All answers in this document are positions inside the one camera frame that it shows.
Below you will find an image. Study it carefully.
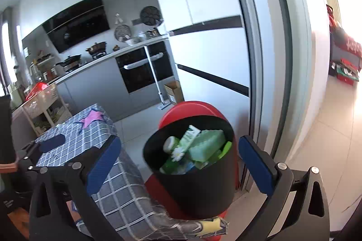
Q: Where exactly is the green snack bag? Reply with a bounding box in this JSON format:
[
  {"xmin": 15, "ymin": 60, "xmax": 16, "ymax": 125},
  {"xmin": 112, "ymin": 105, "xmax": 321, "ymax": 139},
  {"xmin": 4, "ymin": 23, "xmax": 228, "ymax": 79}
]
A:
[{"xmin": 209, "ymin": 141, "xmax": 233, "ymax": 165}]

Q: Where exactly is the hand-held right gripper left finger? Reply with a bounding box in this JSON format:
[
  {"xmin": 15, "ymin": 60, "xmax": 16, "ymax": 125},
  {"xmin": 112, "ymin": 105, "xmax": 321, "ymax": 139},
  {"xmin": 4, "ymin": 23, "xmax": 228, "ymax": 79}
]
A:
[{"xmin": 28, "ymin": 136, "xmax": 123, "ymax": 241}]

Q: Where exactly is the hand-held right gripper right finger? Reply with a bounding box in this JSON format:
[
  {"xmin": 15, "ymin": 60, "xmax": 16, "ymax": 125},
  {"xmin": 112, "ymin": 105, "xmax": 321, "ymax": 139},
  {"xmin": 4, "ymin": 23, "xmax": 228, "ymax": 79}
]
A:
[{"xmin": 238, "ymin": 136, "xmax": 330, "ymax": 241}]

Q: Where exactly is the pale yellow pad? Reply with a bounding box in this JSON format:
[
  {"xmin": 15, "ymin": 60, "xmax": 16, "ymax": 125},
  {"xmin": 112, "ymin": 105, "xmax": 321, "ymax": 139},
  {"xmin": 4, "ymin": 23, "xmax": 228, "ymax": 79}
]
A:
[{"xmin": 198, "ymin": 218, "xmax": 228, "ymax": 237}]

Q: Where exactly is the black round bin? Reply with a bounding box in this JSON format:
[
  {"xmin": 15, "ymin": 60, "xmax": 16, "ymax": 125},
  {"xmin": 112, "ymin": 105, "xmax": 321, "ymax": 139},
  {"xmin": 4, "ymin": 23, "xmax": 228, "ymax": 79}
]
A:
[{"xmin": 143, "ymin": 115, "xmax": 237, "ymax": 220}]

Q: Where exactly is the red plastic basket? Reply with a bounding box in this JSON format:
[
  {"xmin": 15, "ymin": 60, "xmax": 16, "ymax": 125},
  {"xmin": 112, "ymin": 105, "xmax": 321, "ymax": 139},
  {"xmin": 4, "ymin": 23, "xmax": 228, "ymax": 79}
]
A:
[{"xmin": 25, "ymin": 82, "xmax": 48, "ymax": 101}]

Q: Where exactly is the black built-in oven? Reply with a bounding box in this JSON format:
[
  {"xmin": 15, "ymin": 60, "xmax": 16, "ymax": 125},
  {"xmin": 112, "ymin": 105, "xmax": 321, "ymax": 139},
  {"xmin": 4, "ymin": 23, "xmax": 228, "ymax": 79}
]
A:
[{"xmin": 115, "ymin": 41, "xmax": 174, "ymax": 94}]

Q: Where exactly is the beige trolley shelf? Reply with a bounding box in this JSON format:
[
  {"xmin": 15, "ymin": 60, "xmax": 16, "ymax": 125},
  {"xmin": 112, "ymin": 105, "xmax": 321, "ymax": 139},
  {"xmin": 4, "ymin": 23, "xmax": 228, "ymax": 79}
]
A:
[{"xmin": 21, "ymin": 82, "xmax": 72, "ymax": 135}]

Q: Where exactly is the green bottle white cap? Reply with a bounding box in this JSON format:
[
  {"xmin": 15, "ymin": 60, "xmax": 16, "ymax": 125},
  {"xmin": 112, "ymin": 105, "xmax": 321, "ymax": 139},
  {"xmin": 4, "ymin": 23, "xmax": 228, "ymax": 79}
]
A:
[{"xmin": 162, "ymin": 136, "xmax": 181, "ymax": 174}]

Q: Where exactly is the cardboard box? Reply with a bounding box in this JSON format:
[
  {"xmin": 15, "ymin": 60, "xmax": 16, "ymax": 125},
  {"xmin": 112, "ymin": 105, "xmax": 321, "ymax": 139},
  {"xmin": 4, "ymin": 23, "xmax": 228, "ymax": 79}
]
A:
[{"xmin": 163, "ymin": 80, "xmax": 184, "ymax": 104}]

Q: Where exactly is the silver round steamer rack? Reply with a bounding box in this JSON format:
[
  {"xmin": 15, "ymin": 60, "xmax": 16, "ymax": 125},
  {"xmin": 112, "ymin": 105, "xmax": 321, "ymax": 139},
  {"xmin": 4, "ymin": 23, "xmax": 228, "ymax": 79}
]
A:
[{"xmin": 114, "ymin": 24, "xmax": 131, "ymax": 42}]

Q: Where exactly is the dark round baking pan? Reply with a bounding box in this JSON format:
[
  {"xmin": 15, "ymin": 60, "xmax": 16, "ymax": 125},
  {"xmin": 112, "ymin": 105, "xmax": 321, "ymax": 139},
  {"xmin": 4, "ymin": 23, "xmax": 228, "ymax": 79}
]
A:
[{"xmin": 140, "ymin": 5, "xmax": 164, "ymax": 26}]

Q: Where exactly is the black wok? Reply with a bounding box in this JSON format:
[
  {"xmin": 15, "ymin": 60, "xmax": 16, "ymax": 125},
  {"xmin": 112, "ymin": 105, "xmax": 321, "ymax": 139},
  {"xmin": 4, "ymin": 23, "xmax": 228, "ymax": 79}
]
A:
[{"xmin": 56, "ymin": 54, "xmax": 82, "ymax": 67}]

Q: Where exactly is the brown cooking pot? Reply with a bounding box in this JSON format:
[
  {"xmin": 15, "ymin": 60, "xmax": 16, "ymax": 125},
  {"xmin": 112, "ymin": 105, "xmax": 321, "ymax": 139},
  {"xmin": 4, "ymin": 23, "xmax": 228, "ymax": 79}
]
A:
[{"xmin": 85, "ymin": 41, "xmax": 107, "ymax": 56}]

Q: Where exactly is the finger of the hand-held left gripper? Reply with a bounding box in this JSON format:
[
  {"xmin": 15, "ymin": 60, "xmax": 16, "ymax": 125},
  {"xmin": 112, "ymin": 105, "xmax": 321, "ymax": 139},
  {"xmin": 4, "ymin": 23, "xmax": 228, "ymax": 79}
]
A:
[{"xmin": 17, "ymin": 134, "xmax": 66, "ymax": 171}]

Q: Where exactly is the white mop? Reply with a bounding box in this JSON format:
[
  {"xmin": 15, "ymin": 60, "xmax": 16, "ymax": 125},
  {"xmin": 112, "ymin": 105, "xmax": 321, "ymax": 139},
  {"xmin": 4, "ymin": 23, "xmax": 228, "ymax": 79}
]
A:
[{"xmin": 144, "ymin": 46, "xmax": 170, "ymax": 111}]

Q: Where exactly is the grey checkered star tablecloth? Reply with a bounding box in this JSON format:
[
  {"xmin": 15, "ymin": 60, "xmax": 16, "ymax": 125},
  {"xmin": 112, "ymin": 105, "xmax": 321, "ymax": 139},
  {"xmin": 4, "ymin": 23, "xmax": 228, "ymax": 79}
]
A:
[{"xmin": 35, "ymin": 104, "xmax": 229, "ymax": 241}]

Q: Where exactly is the grey kitchen counter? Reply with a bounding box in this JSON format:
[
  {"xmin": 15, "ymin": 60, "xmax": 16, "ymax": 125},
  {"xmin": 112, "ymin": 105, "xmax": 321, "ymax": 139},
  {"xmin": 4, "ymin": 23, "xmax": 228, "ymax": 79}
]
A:
[{"xmin": 48, "ymin": 33, "xmax": 176, "ymax": 123}]

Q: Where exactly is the white refrigerator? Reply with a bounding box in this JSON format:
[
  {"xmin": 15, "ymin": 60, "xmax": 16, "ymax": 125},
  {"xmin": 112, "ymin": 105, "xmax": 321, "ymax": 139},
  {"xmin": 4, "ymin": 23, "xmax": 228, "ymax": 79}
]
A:
[{"xmin": 148, "ymin": 0, "xmax": 252, "ymax": 123}]

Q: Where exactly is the wavy-edged sponge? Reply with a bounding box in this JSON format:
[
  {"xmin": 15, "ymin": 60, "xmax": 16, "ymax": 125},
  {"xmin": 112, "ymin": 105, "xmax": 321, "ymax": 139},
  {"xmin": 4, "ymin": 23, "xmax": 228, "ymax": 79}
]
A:
[{"xmin": 188, "ymin": 130, "xmax": 227, "ymax": 162}]

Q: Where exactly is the red round stool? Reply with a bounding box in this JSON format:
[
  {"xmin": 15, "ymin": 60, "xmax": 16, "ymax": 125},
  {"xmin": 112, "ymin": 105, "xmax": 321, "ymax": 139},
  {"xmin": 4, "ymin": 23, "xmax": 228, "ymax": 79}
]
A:
[{"xmin": 144, "ymin": 101, "xmax": 241, "ymax": 241}]

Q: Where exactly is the black range hood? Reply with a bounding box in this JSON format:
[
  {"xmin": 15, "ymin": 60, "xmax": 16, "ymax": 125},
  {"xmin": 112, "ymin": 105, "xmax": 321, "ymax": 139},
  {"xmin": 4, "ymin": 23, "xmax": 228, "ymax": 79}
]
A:
[{"xmin": 42, "ymin": 0, "xmax": 111, "ymax": 54}]

